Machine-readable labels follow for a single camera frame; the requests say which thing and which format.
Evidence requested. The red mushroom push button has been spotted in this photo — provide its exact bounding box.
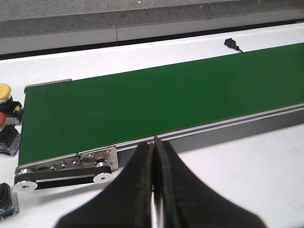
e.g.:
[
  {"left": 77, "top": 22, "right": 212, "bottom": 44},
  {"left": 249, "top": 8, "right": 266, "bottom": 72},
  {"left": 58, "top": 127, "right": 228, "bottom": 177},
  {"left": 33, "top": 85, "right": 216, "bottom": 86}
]
[
  {"left": 0, "top": 183, "right": 19, "bottom": 222},
  {"left": 0, "top": 112, "right": 20, "bottom": 156}
]

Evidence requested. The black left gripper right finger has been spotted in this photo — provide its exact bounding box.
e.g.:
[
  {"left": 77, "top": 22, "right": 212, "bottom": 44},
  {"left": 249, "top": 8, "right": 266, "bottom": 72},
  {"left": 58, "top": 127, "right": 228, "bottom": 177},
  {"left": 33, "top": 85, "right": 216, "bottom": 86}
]
[{"left": 153, "top": 138, "right": 266, "bottom": 228}]

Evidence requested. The black sensor with cable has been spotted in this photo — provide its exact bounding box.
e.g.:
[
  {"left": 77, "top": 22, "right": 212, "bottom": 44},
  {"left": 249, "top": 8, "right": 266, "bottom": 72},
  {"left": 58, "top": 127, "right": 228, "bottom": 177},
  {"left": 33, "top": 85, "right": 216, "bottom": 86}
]
[{"left": 224, "top": 38, "right": 243, "bottom": 53}]

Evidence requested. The green conveyor belt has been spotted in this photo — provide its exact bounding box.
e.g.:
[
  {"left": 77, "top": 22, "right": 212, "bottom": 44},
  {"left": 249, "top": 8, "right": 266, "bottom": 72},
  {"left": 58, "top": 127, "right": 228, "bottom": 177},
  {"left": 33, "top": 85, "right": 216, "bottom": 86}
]
[{"left": 19, "top": 43, "right": 304, "bottom": 167}]

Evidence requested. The yellow mushroom push button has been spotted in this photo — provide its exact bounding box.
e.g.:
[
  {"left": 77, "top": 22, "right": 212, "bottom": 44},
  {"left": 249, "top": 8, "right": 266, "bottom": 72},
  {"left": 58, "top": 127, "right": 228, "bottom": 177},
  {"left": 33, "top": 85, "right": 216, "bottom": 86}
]
[{"left": 0, "top": 83, "right": 24, "bottom": 125}]

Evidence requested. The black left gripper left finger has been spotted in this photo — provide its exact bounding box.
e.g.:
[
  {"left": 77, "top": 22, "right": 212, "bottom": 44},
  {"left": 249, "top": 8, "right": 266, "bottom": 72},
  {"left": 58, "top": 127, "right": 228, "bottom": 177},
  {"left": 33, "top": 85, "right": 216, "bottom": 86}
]
[{"left": 56, "top": 143, "right": 153, "bottom": 228}]

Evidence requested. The black conveyor drive belt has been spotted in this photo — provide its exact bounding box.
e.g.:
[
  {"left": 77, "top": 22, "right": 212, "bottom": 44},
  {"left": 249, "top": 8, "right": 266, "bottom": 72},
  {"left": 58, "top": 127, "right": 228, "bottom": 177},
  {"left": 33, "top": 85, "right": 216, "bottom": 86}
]
[{"left": 13, "top": 165, "right": 112, "bottom": 192}]

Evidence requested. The grey stone counter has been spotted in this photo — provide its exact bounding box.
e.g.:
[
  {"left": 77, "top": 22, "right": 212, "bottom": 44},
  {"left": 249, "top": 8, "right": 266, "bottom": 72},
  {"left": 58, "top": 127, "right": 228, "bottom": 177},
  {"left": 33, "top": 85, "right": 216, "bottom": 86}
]
[{"left": 0, "top": 0, "right": 304, "bottom": 55}]

